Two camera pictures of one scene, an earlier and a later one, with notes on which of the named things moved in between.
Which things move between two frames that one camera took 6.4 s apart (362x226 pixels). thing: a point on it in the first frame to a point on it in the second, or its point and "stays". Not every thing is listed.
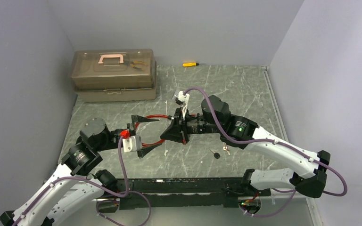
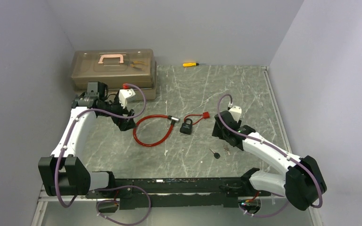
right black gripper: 183,129 to 224,125
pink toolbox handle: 111,56 stays
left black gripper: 132,134 to 124,115
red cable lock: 154,115 stays
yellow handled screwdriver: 186,64 stays
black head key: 216,155 stays
